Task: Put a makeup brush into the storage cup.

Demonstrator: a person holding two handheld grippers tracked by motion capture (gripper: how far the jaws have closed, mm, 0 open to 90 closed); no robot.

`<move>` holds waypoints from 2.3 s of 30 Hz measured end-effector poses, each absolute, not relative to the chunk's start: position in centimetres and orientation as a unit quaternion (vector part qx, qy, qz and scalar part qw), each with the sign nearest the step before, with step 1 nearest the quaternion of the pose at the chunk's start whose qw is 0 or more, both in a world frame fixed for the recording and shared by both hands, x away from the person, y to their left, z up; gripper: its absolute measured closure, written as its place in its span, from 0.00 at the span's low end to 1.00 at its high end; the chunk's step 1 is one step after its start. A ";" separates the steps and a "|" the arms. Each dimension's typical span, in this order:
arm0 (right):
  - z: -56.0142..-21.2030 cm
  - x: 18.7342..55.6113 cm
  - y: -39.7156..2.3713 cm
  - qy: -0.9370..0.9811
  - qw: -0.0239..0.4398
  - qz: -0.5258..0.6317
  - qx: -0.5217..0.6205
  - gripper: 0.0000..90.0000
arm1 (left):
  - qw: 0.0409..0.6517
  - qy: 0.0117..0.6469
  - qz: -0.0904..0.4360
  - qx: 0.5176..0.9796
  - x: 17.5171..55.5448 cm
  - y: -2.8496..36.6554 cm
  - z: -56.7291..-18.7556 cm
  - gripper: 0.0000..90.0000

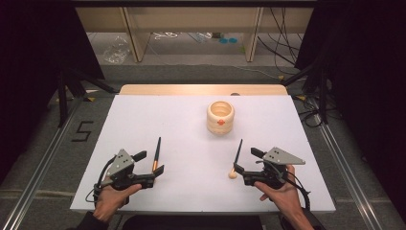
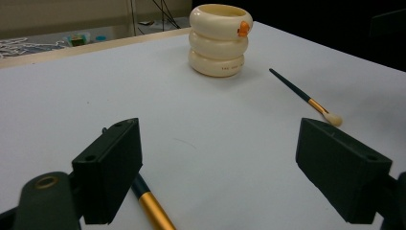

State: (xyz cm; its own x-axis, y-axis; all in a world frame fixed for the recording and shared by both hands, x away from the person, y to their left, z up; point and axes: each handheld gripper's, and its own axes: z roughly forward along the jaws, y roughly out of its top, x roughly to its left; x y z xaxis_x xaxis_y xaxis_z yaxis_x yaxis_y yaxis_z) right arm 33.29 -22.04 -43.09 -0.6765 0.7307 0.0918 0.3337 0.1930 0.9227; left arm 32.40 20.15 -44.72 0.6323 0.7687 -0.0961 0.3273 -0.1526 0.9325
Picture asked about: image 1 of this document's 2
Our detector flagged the blue round discs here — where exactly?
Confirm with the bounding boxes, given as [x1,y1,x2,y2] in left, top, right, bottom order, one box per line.
[218,36,239,45]

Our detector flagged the white table mat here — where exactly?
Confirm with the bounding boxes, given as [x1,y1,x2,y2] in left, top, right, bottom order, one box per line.
[69,94,337,215]

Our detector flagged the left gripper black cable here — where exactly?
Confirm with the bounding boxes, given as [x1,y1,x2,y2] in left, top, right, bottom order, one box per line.
[84,155,117,205]

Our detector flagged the clear plastic bag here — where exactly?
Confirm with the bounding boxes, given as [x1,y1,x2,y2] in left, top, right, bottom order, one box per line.
[101,34,132,64]

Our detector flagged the light wooden shelf unit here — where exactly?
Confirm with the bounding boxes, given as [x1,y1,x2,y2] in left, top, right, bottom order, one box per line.
[74,6,316,64]

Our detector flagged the person's dark lap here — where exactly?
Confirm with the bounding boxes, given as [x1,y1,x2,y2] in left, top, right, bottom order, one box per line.
[122,214,264,230]

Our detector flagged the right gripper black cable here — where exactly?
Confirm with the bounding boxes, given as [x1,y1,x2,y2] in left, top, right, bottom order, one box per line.
[282,171,312,213]

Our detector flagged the black floor cables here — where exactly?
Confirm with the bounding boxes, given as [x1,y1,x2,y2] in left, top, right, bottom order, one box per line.
[292,95,340,129]

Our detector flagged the white cord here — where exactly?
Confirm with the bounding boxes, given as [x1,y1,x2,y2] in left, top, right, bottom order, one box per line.
[151,31,180,41]

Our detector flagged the light wooden table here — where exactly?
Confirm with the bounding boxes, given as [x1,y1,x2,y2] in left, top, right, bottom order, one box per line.
[118,83,289,97]

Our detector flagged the black metal stand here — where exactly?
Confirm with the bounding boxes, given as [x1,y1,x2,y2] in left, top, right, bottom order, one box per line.
[56,66,117,129]
[280,59,330,126]

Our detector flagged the person's right hand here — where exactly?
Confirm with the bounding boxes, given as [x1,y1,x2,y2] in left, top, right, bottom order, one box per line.
[254,164,303,214]

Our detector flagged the hanging black cables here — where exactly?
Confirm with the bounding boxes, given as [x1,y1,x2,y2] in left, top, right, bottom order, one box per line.
[256,7,305,75]

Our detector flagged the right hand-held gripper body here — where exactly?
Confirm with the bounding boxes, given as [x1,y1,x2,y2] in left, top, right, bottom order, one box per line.
[242,146,306,190]

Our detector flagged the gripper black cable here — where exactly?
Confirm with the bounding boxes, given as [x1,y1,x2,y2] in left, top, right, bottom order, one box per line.
[282,171,312,213]
[84,155,117,205]

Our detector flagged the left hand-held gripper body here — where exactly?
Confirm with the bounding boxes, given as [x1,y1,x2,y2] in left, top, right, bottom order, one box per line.
[99,149,157,192]

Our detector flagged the metal floor rail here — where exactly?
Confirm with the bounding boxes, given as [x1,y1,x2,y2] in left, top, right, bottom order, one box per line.
[1,95,84,230]
[313,113,385,230]

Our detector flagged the person's left hand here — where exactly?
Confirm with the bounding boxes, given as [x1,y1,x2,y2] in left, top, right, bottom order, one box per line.
[93,183,144,224]

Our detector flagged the wooden brush holder cup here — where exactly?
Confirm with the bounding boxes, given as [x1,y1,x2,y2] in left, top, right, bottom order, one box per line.
[206,100,236,136]

